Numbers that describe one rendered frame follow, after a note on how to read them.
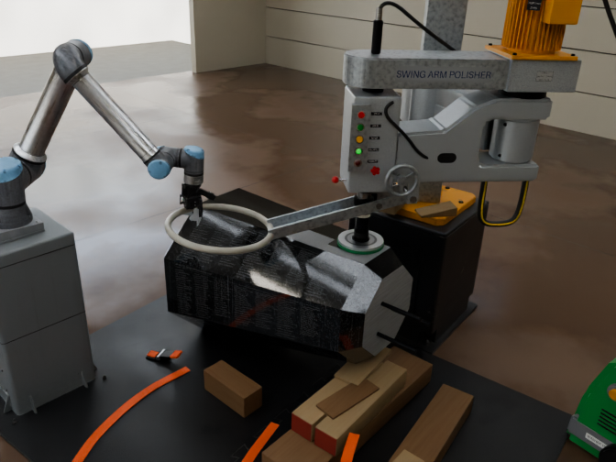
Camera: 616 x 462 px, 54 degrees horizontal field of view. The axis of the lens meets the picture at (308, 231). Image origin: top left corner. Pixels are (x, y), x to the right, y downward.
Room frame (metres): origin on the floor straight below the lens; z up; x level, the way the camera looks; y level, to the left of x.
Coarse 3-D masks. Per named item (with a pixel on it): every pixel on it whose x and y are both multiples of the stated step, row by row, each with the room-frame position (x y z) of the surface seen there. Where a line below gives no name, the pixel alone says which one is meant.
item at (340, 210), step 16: (384, 192) 2.59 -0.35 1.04; (320, 208) 2.55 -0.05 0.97; (336, 208) 2.56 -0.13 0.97; (352, 208) 2.45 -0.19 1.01; (368, 208) 2.46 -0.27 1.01; (384, 208) 2.47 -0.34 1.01; (272, 224) 2.51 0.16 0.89; (288, 224) 2.52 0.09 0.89; (304, 224) 2.42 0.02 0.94; (320, 224) 2.43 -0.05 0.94
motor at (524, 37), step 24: (528, 0) 2.49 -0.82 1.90; (552, 0) 2.45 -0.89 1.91; (576, 0) 2.45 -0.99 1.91; (504, 24) 2.63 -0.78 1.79; (528, 24) 2.53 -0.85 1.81; (552, 24) 2.51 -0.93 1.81; (576, 24) 2.46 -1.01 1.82; (504, 48) 2.65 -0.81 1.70; (528, 48) 2.52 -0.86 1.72; (552, 48) 2.51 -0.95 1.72
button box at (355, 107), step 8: (352, 104) 2.38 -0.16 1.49; (360, 104) 2.39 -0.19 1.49; (368, 104) 2.39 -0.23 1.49; (352, 112) 2.38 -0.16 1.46; (368, 112) 2.39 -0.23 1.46; (352, 120) 2.38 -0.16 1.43; (360, 120) 2.39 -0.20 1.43; (368, 120) 2.39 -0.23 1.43; (352, 128) 2.38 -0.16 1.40; (368, 128) 2.39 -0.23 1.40; (352, 136) 2.38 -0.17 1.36; (368, 136) 2.39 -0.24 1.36; (352, 144) 2.38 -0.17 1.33; (360, 144) 2.39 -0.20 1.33; (352, 152) 2.38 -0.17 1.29; (352, 160) 2.38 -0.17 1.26; (352, 168) 2.38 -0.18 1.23; (360, 168) 2.39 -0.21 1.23
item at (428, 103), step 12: (408, 96) 3.13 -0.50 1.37; (420, 96) 3.07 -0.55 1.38; (432, 96) 3.05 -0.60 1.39; (444, 96) 2.98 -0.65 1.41; (456, 96) 2.88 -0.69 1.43; (408, 108) 3.12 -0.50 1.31; (420, 108) 3.07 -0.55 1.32; (432, 108) 3.04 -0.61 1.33; (444, 108) 2.95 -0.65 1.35; (492, 120) 2.66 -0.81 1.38; (480, 144) 2.67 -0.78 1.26
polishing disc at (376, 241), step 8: (344, 232) 2.58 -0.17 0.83; (352, 232) 2.59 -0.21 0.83; (368, 232) 2.59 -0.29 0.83; (344, 240) 2.50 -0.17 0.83; (352, 240) 2.50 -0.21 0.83; (376, 240) 2.51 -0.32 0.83; (352, 248) 2.43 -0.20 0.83; (360, 248) 2.42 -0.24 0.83; (368, 248) 2.42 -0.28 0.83; (376, 248) 2.44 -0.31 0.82
